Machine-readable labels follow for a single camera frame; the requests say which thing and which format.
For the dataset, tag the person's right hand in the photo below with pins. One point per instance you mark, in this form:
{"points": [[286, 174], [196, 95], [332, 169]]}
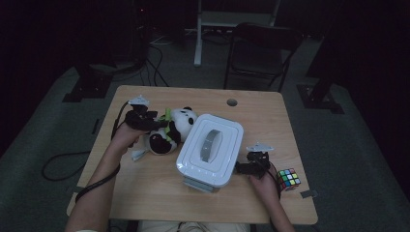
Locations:
{"points": [[267, 188]]}

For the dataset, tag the white storage box lid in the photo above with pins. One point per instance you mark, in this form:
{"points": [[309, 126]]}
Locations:
{"points": [[193, 161]]}

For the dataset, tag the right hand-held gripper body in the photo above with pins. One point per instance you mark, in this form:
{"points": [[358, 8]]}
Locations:
{"points": [[259, 162]]}

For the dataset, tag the person's left hand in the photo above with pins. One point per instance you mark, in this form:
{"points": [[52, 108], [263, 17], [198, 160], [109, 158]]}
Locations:
{"points": [[125, 138]]}

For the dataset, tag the clear plastic storage box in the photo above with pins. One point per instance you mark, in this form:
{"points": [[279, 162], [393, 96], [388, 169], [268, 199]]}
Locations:
{"points": [[196, 185]]}

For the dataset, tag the white metal desk frame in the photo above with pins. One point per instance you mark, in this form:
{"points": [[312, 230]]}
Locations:
{"points": [[198, 38]]}

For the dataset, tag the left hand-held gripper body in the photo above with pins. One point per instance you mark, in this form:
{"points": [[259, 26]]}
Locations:
{"points": [[138, 119]]}

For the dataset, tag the grey tape piece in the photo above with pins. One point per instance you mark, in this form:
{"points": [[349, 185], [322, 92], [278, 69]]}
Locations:
{"points": [[308, 194], [77, 188]]}

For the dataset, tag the person's beige trousers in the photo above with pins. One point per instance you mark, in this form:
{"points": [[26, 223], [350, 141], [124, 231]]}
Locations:
{"points": [[167, 227]]}

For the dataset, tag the colourful puzzle cube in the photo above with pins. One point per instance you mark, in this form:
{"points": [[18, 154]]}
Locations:
{"points": [[288, 179]]}

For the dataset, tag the panda plush toy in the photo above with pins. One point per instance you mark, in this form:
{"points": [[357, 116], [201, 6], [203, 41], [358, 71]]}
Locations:
{"points": [[183, 121]]}

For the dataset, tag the black folding chair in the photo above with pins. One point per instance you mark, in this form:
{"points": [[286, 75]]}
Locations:
{"points": [[257, 51]]}

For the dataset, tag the black stand with base plate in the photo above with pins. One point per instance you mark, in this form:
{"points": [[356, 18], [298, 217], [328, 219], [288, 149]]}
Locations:
{"points": [[88, 87], [317, 100]]}

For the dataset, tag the dark equipment tower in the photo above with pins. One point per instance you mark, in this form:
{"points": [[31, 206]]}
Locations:
{"points": [[140, 32]]}

